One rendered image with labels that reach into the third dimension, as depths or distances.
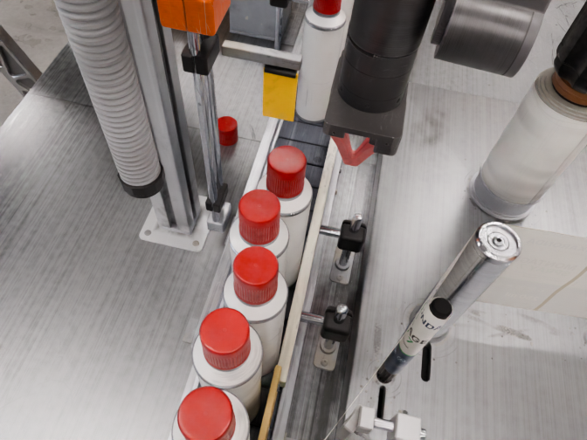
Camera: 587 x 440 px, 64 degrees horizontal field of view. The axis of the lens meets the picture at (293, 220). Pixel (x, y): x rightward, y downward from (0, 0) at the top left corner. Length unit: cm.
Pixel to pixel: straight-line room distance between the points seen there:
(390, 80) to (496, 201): 32
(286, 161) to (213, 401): 19
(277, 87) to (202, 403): 27
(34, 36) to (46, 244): 191
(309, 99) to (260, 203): 34
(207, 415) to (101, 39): 22
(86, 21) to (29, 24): 234
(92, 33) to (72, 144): 52
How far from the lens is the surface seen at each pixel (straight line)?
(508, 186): 64
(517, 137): 60
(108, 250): 67
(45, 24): 260
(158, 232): 66
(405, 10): 36
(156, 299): 62
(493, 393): 58
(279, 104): 44
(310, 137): 70
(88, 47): 29
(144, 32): 43
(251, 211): 36
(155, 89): 46
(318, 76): 66
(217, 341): 32
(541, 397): 60
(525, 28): 37
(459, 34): 36
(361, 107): 41
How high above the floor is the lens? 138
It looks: 56 degrees down
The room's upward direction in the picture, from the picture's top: 7 degrees clockwise
